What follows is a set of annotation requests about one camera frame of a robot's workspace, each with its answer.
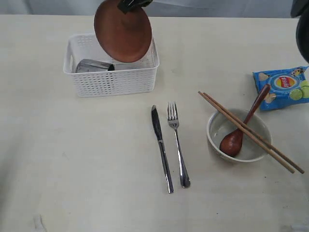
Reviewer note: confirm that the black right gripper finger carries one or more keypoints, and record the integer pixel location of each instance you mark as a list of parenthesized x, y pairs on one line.
[(126, 6)]

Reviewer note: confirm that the brown round plate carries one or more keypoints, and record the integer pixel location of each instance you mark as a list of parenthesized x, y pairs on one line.
[(124, 37)]

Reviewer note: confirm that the shiny metal cup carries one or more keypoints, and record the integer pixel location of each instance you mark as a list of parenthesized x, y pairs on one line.
[(90, 65)]

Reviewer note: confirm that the white plastic perforated basket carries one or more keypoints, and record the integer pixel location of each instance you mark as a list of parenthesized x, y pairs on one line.
[(126, 78)]

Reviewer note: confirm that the silver table knife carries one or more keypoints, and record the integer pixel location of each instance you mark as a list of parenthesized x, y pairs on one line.
[(158, 133)]

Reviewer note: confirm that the silver metal fork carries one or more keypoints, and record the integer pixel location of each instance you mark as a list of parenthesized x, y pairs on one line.
[(173, 122)]

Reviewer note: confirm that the white ceramic bowl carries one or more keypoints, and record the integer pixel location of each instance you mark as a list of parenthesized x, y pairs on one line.
[(219, 126)]

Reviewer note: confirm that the brown wooden spoon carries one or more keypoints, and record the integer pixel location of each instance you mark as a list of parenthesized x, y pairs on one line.
[(232, 143)]

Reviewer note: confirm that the blue chip bag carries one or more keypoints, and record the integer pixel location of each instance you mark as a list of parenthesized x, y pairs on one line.
[(287, 87)]

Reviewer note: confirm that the wooden chopstick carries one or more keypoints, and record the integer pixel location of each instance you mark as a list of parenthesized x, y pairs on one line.
[(285, 158), (248, 131)]

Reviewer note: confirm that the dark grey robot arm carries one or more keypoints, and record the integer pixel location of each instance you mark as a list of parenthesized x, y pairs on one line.
[(300, 8)]

